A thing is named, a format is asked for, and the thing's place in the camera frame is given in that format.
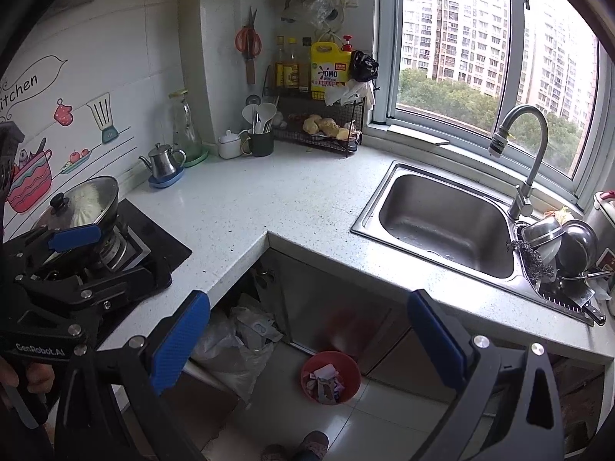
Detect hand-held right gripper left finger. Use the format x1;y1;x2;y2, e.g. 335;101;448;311
54;289;212;461

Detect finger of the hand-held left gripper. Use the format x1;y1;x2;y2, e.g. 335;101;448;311
7;225;104;272
19;259;174;321

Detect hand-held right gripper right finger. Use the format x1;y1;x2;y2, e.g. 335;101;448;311
406;289;564;461

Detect red plastic bin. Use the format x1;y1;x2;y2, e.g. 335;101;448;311
300;350;362;406

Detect person's left hand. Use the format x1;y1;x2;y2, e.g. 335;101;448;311
0;358;57;411

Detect steel wok with lid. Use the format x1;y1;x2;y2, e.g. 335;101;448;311
31;175;130;270

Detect white plastic bags pile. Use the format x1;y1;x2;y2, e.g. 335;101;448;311
191;305;264;404

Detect black gas stove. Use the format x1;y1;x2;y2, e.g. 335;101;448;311
29;198;193;298

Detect cardboard box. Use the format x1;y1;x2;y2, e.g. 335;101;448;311
161;372;241;448

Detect white plastic bag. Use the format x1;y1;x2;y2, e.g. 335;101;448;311
229;293;285;349

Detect blue saucer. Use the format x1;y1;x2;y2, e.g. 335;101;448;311
148;167;186;189

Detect steel cabinet door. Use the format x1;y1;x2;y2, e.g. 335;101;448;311
276;250;414;378

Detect steel kettle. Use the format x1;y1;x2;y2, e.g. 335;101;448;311
139;143;186;179

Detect heap of crumpled wrappers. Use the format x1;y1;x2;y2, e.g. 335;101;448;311
305;364;346;403

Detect stainless steel sink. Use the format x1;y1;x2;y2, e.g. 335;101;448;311
351;161;601;325

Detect steel wool scrubber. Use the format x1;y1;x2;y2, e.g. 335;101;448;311
510;239;558;283

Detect steel bowl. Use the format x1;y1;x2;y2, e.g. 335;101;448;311
521;216;565;262

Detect glass bottle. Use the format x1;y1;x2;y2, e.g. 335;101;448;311
168;89;203;163

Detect steel pot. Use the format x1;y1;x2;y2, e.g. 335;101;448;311
557;220;599;275

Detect white ceramic sugar pot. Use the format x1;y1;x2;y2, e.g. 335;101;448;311
218;129;243;159

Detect dark green mug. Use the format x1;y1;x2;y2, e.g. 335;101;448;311
241;127;276;158

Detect white rice cooker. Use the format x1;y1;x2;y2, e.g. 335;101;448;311
583;191;615;250

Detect white plastic spatula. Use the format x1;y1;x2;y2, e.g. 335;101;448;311
241;104;261;134

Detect white plastic ladle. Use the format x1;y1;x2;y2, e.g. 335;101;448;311
259;102;280;133

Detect steel kitchen faucet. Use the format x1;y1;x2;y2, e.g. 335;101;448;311
489;104;549;222

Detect yellow label oil bottle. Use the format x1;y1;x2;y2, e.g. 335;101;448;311
273;35;290;91
284;37;301;92

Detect white plastic bags bundle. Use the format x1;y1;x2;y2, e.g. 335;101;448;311
324;79;376;112

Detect dark sauce bottle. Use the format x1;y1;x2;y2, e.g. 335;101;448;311
299;37;313;93

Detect black plastic bag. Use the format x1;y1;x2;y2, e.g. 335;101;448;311
350;49;380;82

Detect yellow detergent bottle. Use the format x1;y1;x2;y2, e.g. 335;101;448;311
310;35;355;93

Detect window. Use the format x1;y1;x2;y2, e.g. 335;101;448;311
375;0;615;212

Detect clear plastic bag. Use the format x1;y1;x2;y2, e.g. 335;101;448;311
303;0;338;28

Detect kitchen wall sticker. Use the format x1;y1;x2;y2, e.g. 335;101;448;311
0;55;135;214

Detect black handled kitchen knife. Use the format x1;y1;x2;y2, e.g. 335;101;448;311
533;279;607;326

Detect black wire rack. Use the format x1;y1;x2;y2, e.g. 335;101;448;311
262;65;366;158

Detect red handled scissors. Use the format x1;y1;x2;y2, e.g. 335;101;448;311
234;7;263;58

